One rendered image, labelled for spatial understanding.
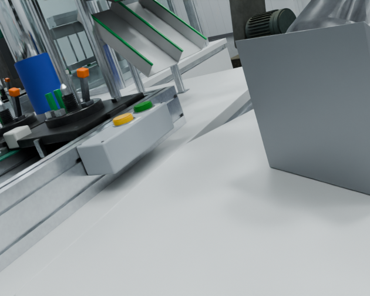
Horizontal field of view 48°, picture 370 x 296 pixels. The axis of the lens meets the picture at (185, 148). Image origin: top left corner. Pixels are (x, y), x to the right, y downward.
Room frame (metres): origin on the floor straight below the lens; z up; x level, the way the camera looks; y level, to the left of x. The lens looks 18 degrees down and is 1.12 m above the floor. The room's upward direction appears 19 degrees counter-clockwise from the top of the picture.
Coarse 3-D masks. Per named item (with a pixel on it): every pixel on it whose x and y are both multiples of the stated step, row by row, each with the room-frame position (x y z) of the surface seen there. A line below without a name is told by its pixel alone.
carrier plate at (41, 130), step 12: (132, 96) 0.99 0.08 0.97; (108, 108) 0.94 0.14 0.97; (84, 120) 0.89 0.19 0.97; (96, 120) 0.87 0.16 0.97; (36, 132) 0.95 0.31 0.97; (48, 132) 0.90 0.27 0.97; (60, 132) 0.85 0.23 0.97; (72, 132) 0.82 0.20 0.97; (84, 132) 0.83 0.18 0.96; (24, 144) 0.92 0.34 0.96
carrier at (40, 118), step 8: (8, 96) 1.19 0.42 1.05; (0, 104) 1.12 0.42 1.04; (0, 112) 1.12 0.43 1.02; (8, 112) 1.13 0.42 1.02; (0, 120) 1.17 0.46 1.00; (8, 120) 1.12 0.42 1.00; (16, 120) 1.09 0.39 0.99; (24, 120) 1.09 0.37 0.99; (32, 120) 1.11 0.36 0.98; (40, 120) 1.11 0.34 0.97; (0, 128) 1.07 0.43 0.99; (8, 128) 1.06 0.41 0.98; (32, 128) 1.04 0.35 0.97; (0, 136) 1.06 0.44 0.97; (0, 144) 0.97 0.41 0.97
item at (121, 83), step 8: (96, 8) 2.03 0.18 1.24; (104, 48) 2.03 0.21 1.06; (112, 56) 2.02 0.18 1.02; (112, 64) 2.03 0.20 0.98; (120, 72) 2.03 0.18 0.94; (120, 80) 2.01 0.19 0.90; (128, 80) 2.06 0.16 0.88; (104, 88) 2.08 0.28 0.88; (120, 88) 2.02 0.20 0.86; (80, 96) 2.19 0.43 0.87
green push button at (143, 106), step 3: (144, 102) 0.85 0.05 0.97; (147, 102) 0.84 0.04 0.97; (150, 102) 0.84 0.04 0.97; (138, 105) 0.85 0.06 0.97; (141, 105) 0.84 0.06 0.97; (144, 105) 0.83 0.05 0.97; (147, 105) 0.83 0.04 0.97; (150, 105) 0.83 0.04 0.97; (135, 108) 0.84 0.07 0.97; (138, 108) 0.83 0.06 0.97; (141, 108) 0.83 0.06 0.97; (144, 108) 0.83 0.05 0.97; (147, 108) 0.83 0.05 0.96; (135, 111) 0.84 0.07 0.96; (138, 111) 0.83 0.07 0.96; (141, 111) 0.83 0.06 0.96
